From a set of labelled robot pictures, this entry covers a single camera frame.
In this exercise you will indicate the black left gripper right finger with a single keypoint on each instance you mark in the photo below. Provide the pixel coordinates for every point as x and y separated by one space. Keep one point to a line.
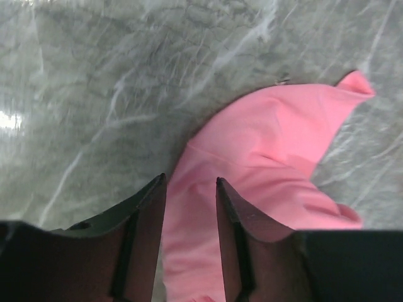
260 257

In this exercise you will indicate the pink t shirt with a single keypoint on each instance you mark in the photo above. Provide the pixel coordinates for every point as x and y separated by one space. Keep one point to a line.
266 145

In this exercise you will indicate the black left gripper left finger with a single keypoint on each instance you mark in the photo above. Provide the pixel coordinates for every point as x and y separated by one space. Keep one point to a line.
112 256

